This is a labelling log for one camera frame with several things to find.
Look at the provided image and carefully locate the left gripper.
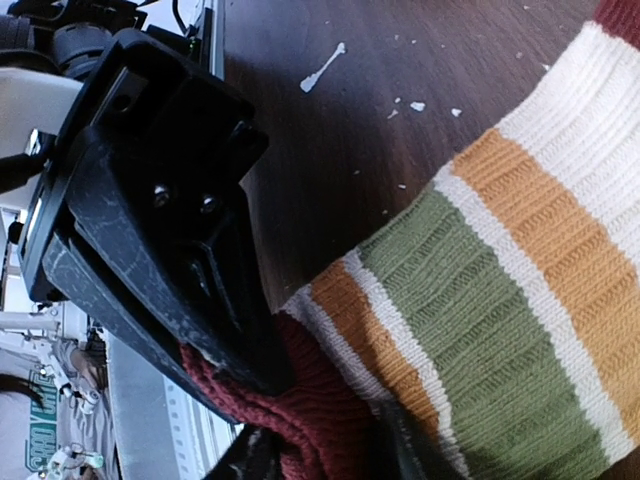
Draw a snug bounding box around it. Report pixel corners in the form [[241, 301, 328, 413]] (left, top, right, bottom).
[[20, 29, 294, 401]]

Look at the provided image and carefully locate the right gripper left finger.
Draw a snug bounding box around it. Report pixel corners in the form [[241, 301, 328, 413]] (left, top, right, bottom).
[[203, 425, 283, 480]]

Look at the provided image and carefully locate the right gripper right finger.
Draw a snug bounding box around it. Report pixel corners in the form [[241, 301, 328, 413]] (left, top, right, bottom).
[[374, 401, 463, 479]]

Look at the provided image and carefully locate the beige brown striped long sock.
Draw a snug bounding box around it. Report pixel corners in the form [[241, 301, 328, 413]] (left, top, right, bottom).
[[181, 1, 639, 479]]

